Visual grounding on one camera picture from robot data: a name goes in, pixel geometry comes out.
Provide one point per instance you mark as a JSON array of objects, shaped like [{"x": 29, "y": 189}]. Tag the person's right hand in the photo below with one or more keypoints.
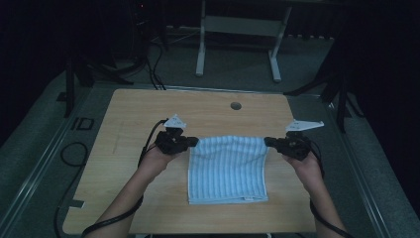
[{"x": 307, "y": 172}]

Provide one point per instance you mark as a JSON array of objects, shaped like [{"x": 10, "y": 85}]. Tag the white metal desk frame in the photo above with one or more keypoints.
[{"x": 242, "y": 25}]

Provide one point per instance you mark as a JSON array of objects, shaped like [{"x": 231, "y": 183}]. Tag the person's left hand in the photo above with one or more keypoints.
[{"x": 155, "y": 162}]

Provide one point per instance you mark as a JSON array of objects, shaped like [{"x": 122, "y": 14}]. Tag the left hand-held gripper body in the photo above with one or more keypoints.
[{"x": 170, "y": 142}]

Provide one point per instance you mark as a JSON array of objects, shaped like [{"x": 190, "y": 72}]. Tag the grey tape strip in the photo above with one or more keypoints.
[{"x": 76, "y": 203}]

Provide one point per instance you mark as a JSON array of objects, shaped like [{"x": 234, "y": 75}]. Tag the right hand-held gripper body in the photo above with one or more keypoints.
[{"x": 295, "y": 145}]

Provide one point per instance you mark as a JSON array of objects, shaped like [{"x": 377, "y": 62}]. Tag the black tripod stand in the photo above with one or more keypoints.
[
  {"x": 69, "y": 89},
  {"x": 341, "y": 99}
]

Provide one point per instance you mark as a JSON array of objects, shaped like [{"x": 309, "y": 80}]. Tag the blue striped towel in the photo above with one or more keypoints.
[{"x": 228, "y": 172}]

